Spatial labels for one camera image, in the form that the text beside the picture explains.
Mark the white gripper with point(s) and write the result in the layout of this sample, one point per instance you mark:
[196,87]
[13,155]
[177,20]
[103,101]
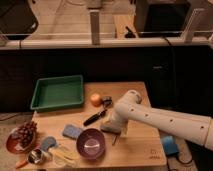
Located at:
[114,127]

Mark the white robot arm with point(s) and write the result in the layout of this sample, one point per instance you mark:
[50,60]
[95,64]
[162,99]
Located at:
[194,128]

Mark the green plastic tray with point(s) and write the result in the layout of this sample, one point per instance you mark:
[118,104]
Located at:
[58,93]

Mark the wooden cutting board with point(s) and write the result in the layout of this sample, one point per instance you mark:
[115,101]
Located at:
[139,150]

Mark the silver metal fork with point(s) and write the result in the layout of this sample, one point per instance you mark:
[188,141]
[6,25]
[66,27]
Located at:
[115,139]

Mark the small grey metal clip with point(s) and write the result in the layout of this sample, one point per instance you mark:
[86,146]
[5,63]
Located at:
[107,101]

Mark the purple bowl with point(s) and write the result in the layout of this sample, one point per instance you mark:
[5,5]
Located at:
[90,144]

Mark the orange round fruit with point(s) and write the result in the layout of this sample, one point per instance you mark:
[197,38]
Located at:
[95,99]

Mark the blue tape roll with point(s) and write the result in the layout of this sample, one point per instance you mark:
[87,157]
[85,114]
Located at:
[169,146]

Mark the yellow banana toy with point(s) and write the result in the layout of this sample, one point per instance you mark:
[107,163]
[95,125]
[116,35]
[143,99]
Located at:
[69,157]

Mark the blue grey cloth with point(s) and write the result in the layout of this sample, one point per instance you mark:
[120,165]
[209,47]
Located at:
[47,143]

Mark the silver measuring cup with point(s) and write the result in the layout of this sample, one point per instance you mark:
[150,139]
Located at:
[36,156]

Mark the bunch of dark grapes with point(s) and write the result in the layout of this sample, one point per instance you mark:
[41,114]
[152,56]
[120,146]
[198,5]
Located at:
[26,132]

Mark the black monitor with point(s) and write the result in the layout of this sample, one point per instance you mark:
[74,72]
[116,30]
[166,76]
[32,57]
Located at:
[17,20]

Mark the grey metal post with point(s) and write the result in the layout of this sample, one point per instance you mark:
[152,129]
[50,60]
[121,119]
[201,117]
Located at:
[95,27]

